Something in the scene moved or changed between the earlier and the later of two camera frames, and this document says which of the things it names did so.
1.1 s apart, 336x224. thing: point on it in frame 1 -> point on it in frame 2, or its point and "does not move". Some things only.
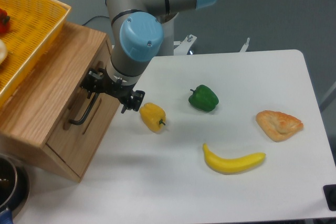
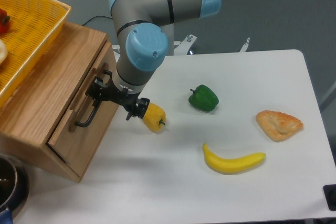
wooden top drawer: (85, 121) does not move
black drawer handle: (87, 112) -> (92, 116)
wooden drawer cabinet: (49, 118) does not move
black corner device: (330, 192) does not move
